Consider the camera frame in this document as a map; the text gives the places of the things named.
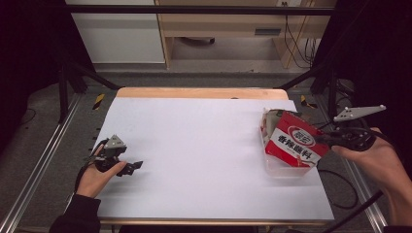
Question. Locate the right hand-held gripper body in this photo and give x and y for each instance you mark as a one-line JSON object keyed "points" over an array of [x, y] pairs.
{"points": [[356, 139]]}

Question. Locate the light wooden desk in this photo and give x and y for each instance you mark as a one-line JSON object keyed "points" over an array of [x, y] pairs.
{"points": [[223, 22]]}

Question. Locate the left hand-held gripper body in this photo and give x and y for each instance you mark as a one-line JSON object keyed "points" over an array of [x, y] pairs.
{"points": [[110, 158]]}

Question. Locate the red white seasoning pouch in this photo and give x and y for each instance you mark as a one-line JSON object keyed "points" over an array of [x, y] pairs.
{"points": [[291, 142]]}

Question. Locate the black horizontal frame bar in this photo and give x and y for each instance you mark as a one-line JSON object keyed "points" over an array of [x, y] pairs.
{"points": [[194, 9]]}

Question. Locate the person's right hand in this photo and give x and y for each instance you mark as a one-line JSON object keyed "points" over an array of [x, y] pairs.
{"points": [[385, 161]]}

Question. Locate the person's left hand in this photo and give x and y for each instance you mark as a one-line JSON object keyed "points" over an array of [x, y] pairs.
{"points": [[94, 181]]}

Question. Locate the yellow black tape strip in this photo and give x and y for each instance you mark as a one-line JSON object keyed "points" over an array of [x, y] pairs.
{"points": [[98, 101], [306, 102]]}

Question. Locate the white cabinet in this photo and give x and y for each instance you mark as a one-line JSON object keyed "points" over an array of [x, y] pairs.
{"points": [[120, 35]]}

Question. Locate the black slanted pole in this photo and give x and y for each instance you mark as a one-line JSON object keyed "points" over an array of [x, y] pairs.
{"points": [[356, 212]]}

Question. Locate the white paper sheet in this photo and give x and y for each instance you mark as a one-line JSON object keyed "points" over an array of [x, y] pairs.
{"points": [[200, 145]]}

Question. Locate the clear plastic container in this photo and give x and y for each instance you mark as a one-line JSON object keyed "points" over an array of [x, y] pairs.
{"points": [[278, 170]]}

